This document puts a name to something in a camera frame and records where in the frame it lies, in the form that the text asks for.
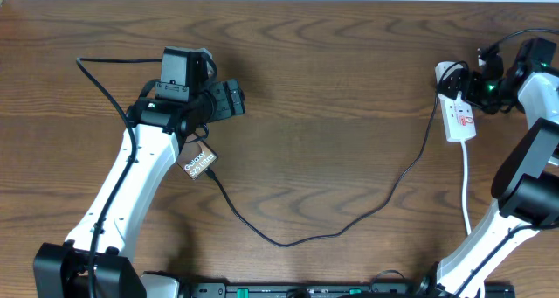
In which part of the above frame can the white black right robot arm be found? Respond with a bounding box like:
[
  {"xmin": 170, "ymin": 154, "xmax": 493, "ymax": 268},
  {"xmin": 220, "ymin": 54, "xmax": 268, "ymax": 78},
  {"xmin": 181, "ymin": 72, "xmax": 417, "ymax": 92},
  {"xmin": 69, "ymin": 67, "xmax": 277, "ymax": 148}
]
[{"xmin": 415, "ymin": 38, "xmax": 558, "ymax": 297}]

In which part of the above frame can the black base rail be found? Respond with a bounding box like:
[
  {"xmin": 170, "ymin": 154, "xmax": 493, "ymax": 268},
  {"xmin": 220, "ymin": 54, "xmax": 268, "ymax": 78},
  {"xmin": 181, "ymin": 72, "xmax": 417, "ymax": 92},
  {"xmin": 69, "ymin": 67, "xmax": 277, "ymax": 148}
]
[{"xmin": 187, "ymin": 281, "xmax": 516, "ymax": 298}]

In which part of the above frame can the black charger cable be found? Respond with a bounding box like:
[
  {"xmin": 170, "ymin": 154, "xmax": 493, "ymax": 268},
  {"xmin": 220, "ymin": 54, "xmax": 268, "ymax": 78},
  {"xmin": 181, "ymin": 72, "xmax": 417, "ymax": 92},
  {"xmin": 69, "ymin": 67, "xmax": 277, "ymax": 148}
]
[{"xmin": 204, "ymin": 60, "xmax": 471, "ymax": 249}]

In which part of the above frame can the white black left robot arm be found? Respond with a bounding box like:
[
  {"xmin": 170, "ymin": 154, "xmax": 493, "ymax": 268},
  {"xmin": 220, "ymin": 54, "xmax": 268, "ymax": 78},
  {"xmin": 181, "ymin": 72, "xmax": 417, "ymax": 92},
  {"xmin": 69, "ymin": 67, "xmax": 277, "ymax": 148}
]
[{"xmin": 33, "ymin": 79, "xmax": 245, "ymax": 297}]

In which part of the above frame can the white power strip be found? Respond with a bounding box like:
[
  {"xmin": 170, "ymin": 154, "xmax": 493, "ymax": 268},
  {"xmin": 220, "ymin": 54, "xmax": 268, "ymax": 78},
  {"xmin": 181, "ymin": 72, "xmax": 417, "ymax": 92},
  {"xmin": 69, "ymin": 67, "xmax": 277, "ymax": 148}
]
[{"xmin": 435, "ymin": 61, "xmax": 476, "ymax": 144}]

